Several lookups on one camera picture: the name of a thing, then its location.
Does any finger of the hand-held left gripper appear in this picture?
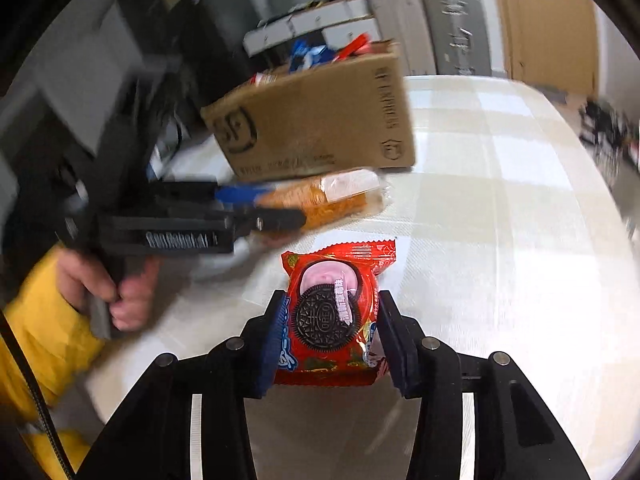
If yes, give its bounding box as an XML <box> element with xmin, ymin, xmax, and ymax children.
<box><xmin>152</xmin><ymin>180</ymin><xmax>275</xmax><ymax>212</ymax></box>
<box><xmin>231</xmin><ymin>207</ymin><xmax>307</xmax><ymax>236</ymax></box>

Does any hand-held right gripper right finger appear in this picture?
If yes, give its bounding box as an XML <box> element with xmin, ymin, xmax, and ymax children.
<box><xmin>377</xmin><ymin>290</ymin><xmax>593</xmax><ymax>480</ymax></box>

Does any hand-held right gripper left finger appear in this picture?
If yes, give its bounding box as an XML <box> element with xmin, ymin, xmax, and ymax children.
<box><xmin>75</xmin><ymin>290</ymin><xmax>293</xmax><ymax>480</ymax></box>

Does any orange clear snack packet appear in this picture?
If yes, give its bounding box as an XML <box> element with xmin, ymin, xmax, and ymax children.
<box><xmin>252</xmin><ymin>169</ymin><xmax>388</xmax><ymax>231</ymax></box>

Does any brown cardboard box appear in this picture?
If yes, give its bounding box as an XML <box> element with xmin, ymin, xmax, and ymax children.
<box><xmin>200</xmin><ymin>42</ymin><xmax>417</xmax><ymax>183</ymax></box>

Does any person's left forearm yellow sleeve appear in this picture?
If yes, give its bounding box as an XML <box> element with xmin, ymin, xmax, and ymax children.
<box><xmin>0</xmin><ymin>247</ymin><xmax>118</xmax><ymax>480</ymax></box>

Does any person's left hand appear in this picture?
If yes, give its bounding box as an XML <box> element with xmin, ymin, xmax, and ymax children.
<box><xmin>54</xmin><ymin>246</ymin><xmax>162</xmax><ymax>333</ymax></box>

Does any black refrigerator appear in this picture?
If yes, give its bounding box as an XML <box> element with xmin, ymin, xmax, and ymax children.
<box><xmin>165</xmin><ymin>0</ymin><xmax>261</xmax><ymax>121</ymax></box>

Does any white drawer dresser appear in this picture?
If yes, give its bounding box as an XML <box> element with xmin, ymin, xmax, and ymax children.
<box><xmin>243</xmin><ymin>0</ymin><xmax>381</xmax><ymax>61</ymax></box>

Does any beige suitcase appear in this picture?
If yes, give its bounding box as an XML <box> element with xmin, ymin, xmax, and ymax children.
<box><xmin>365</xmin><ymin>0</ymin><xmax>436</xmax><ymax>76</ymax></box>

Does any silver suitcase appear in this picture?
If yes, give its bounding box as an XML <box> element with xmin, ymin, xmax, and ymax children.
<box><xmin>421</xmin><ymin>0</ymin><xmax>493</xmax><ymax>77</ymax></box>

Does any pile of dark shoes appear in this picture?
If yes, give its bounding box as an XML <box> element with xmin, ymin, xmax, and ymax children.
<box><xmin>580</xmin><ymin>100</ymin><xmax>640</xmax><ymax>171</ymax></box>

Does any wooden door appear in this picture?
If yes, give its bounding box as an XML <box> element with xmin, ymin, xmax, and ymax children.
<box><xmin>492</xmin><ymin>0</ymin><xmax>601</xmax><ymax>98</ymax></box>

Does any black cable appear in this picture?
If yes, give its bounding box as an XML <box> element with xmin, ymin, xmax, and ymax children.
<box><xmin>0</xmin><ymin>310</ymin><xmax>76</xmax><ymax>480</ymax></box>

